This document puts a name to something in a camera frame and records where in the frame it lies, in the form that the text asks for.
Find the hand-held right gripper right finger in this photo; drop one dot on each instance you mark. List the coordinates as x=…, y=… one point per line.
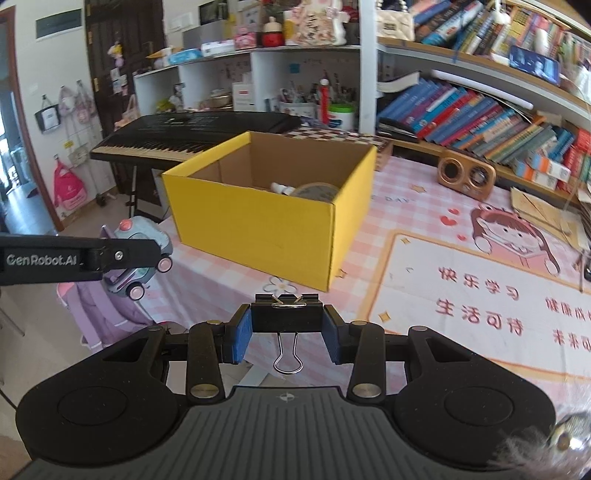
x=332, y=337

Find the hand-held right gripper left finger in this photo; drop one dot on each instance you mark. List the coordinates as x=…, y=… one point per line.
x=242, y=334

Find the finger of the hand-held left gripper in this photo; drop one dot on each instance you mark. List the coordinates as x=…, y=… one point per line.
x=129, y=254

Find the small toy car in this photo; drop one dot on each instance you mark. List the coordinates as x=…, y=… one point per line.
x=143, y=277

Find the black binder clip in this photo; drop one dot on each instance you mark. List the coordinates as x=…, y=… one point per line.
x=286, y=318

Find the yellow cardboard box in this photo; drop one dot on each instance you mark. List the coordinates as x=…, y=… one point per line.
x=258, y=235

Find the white spray bottle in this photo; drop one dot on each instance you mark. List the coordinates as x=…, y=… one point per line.
x=281, y=188

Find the pink checked cloth desktop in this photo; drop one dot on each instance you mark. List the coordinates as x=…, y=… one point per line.
x=397, y=207

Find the black keyboard stand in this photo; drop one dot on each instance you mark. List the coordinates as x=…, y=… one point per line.
x=134, y=189

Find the pink purple backpack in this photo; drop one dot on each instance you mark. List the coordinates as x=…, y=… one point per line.
x=101, y=318

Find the pink hanging bag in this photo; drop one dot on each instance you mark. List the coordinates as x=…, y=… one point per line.
x=69, y=189

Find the printed desk mat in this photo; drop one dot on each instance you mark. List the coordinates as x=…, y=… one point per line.
x=461, y=286

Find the black electronic keyboard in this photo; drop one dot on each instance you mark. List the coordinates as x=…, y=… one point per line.
x=184, y=124

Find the white black tote bag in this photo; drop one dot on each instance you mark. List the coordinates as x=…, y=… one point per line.
x=48, y=115

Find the wooden chessboard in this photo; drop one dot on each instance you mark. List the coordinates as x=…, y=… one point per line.
x=383, y=154

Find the white paper bag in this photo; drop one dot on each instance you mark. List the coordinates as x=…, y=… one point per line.
x=242, y=94

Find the blue tissue pack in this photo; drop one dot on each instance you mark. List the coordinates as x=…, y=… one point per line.
x=184, y=57

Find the brown retro radio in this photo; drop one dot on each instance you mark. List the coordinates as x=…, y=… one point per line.
x=464, y=174

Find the black stapler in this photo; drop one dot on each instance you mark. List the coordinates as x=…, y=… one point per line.
x=397, y=130

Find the green lid white tub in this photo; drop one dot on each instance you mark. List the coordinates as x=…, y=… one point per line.
x=341, y=119

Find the white pen holder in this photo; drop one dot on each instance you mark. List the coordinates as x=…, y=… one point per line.
x=298, y=110

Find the white wipes pack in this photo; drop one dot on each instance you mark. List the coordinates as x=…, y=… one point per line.
x=217, y=49

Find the dark wooden door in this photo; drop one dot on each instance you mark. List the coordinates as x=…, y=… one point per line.
x=124, y=27

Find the grey fluffy pompom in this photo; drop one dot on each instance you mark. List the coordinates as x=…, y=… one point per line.
x=531, y=454

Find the white shelf unit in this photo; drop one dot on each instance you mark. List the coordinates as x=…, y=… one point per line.
x=268, y=69

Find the red hanging tassel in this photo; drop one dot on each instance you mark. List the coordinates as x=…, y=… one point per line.
x=324, y=104

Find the bunch of pens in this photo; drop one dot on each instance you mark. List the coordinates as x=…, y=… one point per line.
x=300, y=94

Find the pink box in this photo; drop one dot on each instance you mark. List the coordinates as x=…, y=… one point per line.
x=244, y=40

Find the brown paper envelope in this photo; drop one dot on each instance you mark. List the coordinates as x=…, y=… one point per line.
x=545, y=217

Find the row of leaning books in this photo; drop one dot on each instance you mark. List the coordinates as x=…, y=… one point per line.
x=461, y=120

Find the white orange box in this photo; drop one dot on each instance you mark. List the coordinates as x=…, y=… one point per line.
x=549, y=167
x=535, y=178

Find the red round doll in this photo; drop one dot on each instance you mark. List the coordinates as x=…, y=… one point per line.
x=272, y=36

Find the wooden bookshelf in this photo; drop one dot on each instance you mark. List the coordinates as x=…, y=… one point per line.
x=367, y=69

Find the yellow bottle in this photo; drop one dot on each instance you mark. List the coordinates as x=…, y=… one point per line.
x=289, y=28

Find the pink cartoon ornament plaque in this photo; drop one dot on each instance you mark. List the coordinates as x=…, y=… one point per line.
x=318, y=25

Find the white quilted handbag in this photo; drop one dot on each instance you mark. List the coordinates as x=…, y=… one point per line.
x=395, y=23

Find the phone with lit screen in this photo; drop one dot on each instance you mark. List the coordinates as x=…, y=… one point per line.
x=535, y=64

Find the row of upright books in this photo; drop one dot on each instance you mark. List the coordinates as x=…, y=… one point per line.
x=485, y=27

